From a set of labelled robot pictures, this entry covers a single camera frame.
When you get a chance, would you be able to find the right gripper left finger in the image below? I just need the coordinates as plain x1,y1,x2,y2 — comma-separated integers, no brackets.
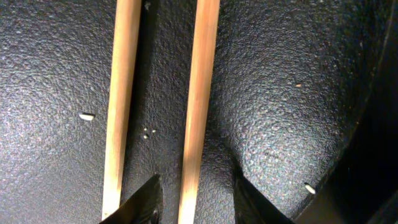
99,174,164,224

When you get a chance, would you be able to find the round black serving tray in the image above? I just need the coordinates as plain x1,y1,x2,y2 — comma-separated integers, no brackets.
1,1,397,223

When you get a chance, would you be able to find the wooden chopstick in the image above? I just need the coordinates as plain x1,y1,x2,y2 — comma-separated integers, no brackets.
178,0,220,224
101,0,142,220

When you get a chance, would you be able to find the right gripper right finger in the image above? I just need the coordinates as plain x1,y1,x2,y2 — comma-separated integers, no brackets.
234,176,294,224

